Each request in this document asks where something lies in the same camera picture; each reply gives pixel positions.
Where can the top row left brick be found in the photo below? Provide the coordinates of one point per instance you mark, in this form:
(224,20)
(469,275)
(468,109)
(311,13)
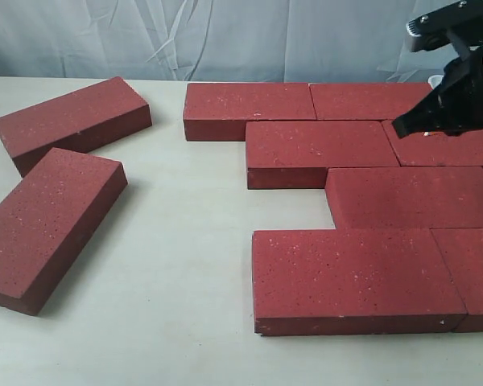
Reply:
(219,112)

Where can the white plastic tray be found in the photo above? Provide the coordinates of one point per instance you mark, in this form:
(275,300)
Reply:
(435,80)

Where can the white backdrop curtain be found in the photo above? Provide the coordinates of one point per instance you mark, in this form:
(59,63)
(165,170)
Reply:
(296,41)

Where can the red brick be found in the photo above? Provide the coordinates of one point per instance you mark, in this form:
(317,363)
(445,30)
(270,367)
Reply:
(46,221)
(81,121)

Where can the bottom row right brick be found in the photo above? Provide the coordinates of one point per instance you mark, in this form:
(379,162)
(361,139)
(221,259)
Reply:
(462,251)

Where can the bottom row left brick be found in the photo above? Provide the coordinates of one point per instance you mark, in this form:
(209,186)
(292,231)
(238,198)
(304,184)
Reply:
(352,282)

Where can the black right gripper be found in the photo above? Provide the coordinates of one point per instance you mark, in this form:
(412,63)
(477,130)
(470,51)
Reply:
(454,106)

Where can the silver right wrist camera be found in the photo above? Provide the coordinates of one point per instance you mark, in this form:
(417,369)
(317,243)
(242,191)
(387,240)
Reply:
(431,31)

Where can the third row brick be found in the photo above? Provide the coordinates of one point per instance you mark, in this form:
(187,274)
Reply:
(406,197)

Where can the second row brick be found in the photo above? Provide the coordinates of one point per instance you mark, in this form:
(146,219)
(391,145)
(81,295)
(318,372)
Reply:
(299,154)
(437,149)

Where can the top row right brick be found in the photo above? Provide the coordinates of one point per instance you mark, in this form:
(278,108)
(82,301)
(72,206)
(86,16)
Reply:
(365,101)

